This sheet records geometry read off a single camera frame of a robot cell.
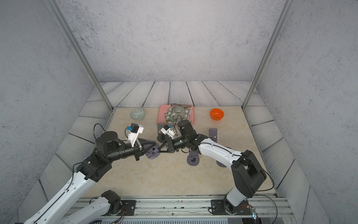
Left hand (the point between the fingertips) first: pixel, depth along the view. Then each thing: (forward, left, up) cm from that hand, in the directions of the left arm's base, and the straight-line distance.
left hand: (156, 145), depth 63 cm
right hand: (+1, 0, -8) cm, 8 cm away
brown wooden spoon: (+57, -8, -29) cm, 65 cm away
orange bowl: (+43, -40, -27) cm, 65 cm away
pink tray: (+52, +4, -29) cm, 59 cm away
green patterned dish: (+46, +24, -28) cm, 59 cm away
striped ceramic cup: (+41, -10, -22) cm, 48 cm away
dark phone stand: (+25, +3, -32) cm, 41 cm away
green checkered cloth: (+39, -2, -28) cm, 49 cm away
